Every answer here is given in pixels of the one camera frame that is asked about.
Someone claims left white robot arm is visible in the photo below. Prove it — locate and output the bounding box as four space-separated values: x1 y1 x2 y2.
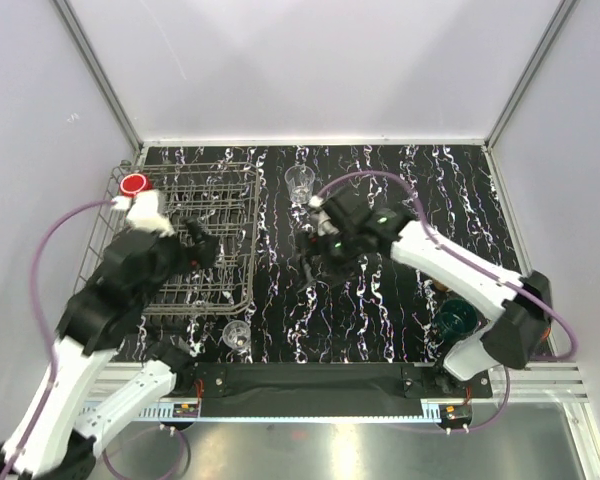
0 218 220 479

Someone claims dark green mug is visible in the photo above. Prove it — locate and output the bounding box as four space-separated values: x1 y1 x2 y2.
432 298 478 342

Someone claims white steel tumbler brown band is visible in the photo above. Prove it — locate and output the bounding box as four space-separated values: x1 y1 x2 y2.
432 280 450 292

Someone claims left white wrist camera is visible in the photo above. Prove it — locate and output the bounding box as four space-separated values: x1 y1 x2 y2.
112 190 175 237

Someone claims grey wire dish rack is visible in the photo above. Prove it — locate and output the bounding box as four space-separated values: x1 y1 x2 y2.
58 162 259 335

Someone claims large clear plastic cup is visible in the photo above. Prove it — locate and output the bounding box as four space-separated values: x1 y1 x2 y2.
284 165 315 205

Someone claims purple cable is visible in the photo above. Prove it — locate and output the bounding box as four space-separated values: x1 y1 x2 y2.
0 198 126 476
309 170 581 361

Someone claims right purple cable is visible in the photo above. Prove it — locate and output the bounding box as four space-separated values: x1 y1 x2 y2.
309 170 581 361

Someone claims small clear plastic cup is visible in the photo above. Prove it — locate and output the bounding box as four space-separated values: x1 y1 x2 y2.
222 320 251 351

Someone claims black marble pattern mat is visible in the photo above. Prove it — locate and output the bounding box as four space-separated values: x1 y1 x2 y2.
146 145 518 363

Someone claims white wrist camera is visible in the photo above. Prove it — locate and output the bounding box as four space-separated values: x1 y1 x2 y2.
307 195 333 236
112 190 175 237

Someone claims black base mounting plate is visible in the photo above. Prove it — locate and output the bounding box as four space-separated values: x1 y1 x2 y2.
166 363 493 421

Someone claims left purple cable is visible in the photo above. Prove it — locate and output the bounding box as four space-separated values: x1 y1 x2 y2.
0 198 126 476

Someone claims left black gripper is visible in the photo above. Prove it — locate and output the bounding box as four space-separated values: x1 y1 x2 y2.
133 216 218 310

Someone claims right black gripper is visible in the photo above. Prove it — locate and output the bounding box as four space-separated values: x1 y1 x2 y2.
293 227 361 294

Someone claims red plastic cup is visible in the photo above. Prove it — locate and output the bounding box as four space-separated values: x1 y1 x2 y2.
119 172 153 198

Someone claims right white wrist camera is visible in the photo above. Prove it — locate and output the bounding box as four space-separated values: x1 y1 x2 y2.
307 195 333 236

